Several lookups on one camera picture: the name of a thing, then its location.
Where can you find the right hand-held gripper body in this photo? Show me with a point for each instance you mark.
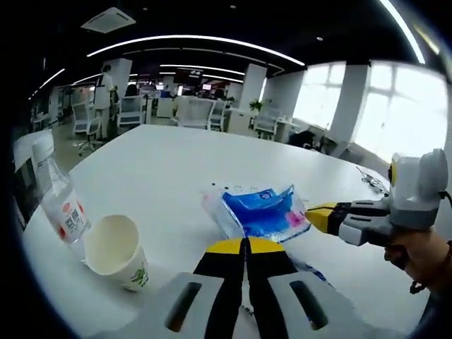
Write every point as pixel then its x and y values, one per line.
pixel 416 190

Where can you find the potted green plant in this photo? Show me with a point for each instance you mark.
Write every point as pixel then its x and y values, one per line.
pixel 257 105

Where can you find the blue tissue pack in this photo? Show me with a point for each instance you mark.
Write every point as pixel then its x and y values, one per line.
pixel 254 212

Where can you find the long curved ceiling light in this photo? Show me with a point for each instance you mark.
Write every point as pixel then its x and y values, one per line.
pixel 190 37

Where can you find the blue pouch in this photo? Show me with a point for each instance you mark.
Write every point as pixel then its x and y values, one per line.
pixel 310 268

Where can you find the clear plastic water bottle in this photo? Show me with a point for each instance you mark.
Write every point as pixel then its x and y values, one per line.
pixel 63 208

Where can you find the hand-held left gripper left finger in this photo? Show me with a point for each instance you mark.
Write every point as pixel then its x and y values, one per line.
pixel 212 282

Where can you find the straight ceiling light strip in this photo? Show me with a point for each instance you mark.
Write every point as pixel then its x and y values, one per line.
pixel 402 26

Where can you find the black office chair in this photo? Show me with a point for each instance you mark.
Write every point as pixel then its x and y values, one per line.
pixel 305 139

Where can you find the narrow bright window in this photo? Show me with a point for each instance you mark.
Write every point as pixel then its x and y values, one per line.
pixel 318 99

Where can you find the white paper cup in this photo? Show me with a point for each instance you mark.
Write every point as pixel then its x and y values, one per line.
pixel 113 247

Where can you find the white office chair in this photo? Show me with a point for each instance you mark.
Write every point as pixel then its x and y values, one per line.
pixel 86 120
pixel 130 111
pixel 266 121
pixel 197 113

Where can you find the ceiling air vent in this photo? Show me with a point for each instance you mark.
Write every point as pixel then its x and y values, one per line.
pixel 107 20

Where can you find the wide bright window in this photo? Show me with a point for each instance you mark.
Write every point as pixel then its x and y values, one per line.
pixel 399 116

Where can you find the person's right hand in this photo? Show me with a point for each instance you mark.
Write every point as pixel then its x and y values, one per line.
pixel 423 254

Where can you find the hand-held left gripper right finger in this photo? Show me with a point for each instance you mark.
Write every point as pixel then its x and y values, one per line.
pixel 279 289

